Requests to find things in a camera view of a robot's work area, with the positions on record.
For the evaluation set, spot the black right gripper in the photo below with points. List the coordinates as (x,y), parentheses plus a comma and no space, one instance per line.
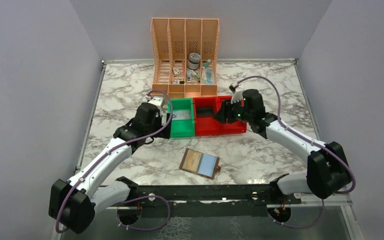
(226,112)

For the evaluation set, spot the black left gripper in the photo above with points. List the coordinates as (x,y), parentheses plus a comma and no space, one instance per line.
(164,134)

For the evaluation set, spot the green plastic bin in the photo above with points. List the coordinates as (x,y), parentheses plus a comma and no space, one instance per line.
(183,128)

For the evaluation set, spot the red plastic bin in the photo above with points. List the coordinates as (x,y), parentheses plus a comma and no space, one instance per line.
(238,127)
(206,126)

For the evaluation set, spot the brown leather card holder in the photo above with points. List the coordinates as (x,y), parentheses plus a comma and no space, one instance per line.
(190,162)

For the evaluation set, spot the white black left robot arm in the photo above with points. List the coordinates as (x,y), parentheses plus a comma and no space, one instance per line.
(75,202)

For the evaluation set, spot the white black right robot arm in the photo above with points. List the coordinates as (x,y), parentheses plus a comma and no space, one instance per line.
(327,168)

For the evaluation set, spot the silver card in green bin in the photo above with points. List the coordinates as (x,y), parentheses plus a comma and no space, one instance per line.
(179,115)

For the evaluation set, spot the black card in red bin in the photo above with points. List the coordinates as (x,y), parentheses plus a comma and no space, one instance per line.
(204,112)

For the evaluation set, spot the teal packaged item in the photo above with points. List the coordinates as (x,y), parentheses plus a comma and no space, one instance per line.
(208,77)

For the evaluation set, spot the green white marker pen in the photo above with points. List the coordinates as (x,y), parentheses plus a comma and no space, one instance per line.
(195,75)

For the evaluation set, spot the small teal tube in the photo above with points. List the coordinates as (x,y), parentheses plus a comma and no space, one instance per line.
(206,64)

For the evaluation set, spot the small grey white bottle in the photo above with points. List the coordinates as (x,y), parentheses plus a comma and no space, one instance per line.
(188,77)

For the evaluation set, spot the small white box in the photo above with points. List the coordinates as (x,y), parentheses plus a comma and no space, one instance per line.
(176,70)

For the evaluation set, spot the grey round tin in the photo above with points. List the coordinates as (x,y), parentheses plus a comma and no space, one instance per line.
(194,60)

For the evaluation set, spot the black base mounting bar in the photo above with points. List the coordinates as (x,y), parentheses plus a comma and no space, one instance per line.
(160,208)

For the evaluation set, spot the orange plastic desk organizer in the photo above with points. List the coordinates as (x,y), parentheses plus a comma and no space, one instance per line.
(173,39)

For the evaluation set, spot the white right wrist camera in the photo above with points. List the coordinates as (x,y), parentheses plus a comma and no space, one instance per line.
(237,96)

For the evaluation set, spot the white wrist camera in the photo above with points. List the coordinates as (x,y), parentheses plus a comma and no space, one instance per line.
(158,101)
(237,96)

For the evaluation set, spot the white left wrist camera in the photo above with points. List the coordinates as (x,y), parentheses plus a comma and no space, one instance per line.
(158,101)

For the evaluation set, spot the aluminium frame rail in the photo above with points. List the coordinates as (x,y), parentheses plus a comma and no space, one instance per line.
(119,192)

